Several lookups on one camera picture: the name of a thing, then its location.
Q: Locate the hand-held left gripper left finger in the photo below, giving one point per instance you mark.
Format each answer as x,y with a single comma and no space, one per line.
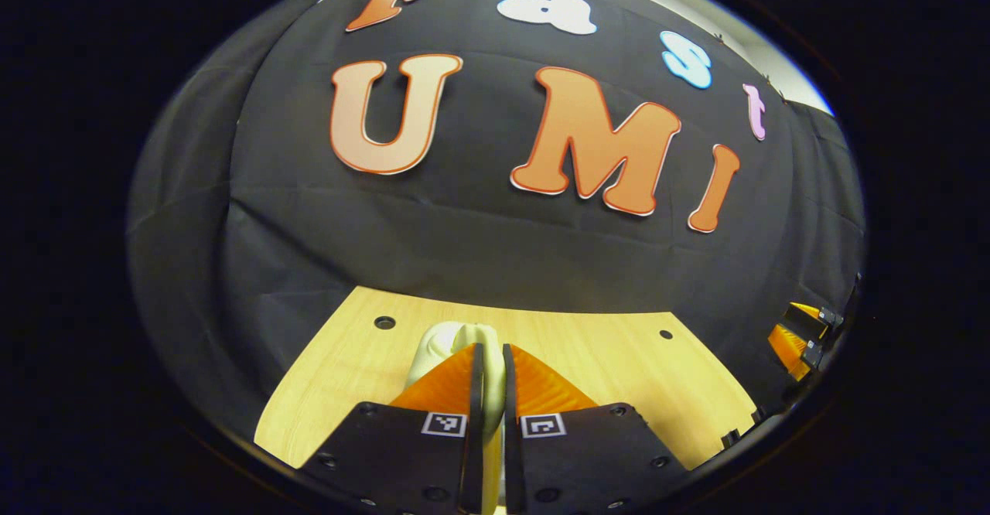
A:
476,438

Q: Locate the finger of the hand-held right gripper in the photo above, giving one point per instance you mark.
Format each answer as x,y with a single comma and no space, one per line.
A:
808,318
785,345

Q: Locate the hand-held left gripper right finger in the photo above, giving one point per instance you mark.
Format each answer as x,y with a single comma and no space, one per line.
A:
510,445

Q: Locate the pale yellow suitcase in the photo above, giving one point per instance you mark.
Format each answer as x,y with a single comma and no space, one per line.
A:
441,345

